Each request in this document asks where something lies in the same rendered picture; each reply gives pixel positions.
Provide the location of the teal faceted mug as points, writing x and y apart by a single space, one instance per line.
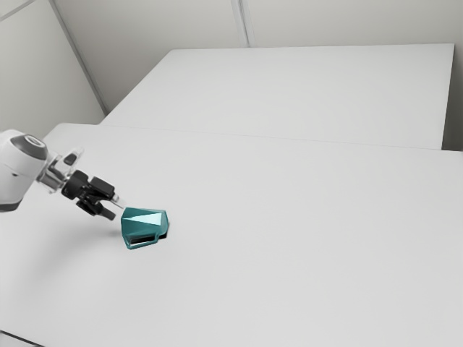
144 227

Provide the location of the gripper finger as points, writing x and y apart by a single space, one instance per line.
94 208
104 189

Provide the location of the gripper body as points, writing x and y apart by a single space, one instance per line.
76 184

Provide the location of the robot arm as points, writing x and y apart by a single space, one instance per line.
20 162

